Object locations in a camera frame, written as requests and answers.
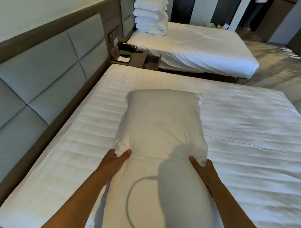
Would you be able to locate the brown wooden nightstand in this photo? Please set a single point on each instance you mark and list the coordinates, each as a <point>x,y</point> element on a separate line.
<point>138,60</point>

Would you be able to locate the white slipper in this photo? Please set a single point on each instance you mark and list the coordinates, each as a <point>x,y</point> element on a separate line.
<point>285,49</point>
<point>294,56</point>

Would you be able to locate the white pillow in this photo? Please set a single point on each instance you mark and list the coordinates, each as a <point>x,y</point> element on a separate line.
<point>155,150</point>
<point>150,3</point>
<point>147,21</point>
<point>148,12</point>

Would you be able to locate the white notepad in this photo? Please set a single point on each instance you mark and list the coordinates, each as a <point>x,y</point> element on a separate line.
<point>124,59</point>

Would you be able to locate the grey padded headboard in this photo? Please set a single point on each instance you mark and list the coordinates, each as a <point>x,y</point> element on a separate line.
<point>127,17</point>
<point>47,77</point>

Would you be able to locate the person's right forearm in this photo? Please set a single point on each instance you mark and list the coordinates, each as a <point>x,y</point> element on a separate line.
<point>227,204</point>

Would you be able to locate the black wall switch panel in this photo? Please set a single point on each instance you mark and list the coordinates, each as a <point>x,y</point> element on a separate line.
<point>114,37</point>

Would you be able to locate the person's right hand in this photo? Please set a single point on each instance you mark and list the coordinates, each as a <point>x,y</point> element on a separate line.
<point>205,169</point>

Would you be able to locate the person's left thumb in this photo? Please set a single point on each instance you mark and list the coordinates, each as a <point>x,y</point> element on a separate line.
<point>125,155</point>

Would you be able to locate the person's left hand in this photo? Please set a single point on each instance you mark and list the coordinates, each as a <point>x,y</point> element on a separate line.
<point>112,162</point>

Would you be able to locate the black telephone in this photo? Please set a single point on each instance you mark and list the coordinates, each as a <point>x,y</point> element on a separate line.
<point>128,48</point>

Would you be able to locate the person's left forearm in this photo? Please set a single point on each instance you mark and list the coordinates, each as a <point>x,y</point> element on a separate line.
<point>77,199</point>

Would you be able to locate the folded white duvet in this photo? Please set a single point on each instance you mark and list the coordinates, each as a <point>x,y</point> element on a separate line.
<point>157,29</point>

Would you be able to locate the person's right thumb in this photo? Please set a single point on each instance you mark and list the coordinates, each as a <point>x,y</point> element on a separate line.
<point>194,162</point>

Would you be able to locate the small white bed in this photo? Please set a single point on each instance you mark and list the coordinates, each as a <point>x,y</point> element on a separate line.
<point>195,47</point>

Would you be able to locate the large white bed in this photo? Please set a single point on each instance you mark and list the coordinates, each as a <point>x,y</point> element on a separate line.
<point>211,145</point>

